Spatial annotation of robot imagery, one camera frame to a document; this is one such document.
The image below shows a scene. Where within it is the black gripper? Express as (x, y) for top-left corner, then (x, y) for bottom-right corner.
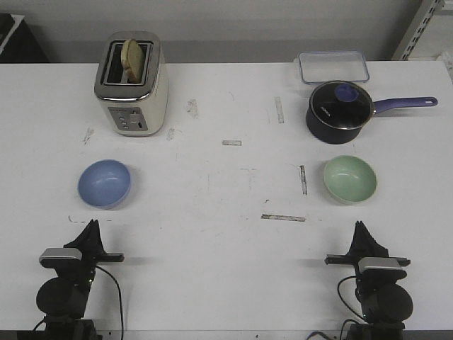
(56, 220), (125, 283)
(324, 221), (411, 283)

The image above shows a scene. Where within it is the blue bowl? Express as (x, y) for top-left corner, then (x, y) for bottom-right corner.
(77, 159), (132, 209)

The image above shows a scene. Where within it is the green bowl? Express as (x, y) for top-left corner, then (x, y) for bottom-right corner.
(323, 155), (378, 204)

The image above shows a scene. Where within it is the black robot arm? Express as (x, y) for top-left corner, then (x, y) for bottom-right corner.
(30, 220), (125, 339)
(325, 221), (413, 339)

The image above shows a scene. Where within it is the dark blue saucepan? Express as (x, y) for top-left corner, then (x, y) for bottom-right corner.
(306, 96), (438, 145)

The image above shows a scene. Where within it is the cream and chrome toaster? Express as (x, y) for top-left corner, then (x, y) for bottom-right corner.
(94, 31), (169, 137)

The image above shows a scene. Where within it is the glass pot lid blue knob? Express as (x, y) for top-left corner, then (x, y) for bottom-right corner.
(309, 81), (374, 130)

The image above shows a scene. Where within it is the clear plastic food container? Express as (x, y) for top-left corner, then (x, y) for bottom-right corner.
(297, 50), (369, 84)

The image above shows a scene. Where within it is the toast slice in toaster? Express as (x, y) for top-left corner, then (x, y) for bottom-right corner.
(120, 39), (145, 84)

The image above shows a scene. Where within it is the black object top left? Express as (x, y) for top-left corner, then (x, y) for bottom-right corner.
(1, 13), (49, 64)

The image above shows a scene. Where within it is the white metal shelf rack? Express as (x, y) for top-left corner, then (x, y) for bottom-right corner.
(391, 1), (452, 75)

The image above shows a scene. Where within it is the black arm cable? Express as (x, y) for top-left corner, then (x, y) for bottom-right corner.
(93, 265), (125, 340)
(307, 276), (365, 340)

